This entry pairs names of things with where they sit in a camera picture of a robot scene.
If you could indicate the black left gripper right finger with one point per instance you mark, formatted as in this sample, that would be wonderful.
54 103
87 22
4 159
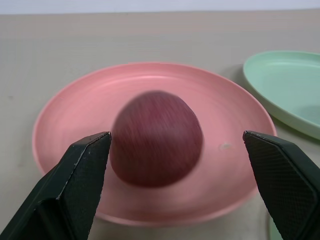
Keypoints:
287 185

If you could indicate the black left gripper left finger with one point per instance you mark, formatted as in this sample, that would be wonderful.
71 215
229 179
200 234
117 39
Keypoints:
65 190

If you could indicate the red apple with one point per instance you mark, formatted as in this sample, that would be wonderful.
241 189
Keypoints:
157 140

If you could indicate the pink plastic plate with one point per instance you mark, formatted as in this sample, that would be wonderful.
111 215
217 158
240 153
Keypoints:
82 105

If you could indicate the green plastic plate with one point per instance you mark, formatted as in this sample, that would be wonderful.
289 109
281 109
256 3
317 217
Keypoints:
282 82

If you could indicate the pale green object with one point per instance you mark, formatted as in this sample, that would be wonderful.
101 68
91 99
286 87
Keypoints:
274 228

